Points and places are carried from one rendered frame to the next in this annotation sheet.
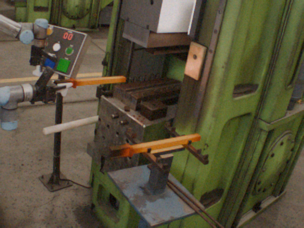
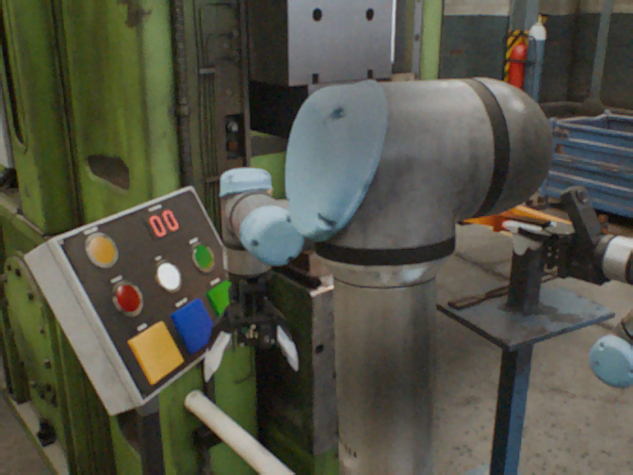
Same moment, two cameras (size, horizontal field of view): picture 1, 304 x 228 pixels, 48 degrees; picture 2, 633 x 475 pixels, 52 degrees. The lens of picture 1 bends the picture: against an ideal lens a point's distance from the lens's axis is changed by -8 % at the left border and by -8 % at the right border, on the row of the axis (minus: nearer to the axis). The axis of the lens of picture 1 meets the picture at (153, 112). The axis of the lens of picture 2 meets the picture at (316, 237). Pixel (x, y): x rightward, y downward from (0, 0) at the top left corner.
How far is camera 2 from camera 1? 2.36 m
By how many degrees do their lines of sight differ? 74
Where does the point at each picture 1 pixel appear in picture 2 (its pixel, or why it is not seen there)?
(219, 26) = (421, 25)
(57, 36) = (138, 244)
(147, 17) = (367, 53)
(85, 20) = not seen: outside the picture
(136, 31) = not seen: hidden behind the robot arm
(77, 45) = (203, 230)
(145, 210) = (584, 314)
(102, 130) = (331, 362)
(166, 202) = (545, 298)
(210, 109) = not seen: hidden behind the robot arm
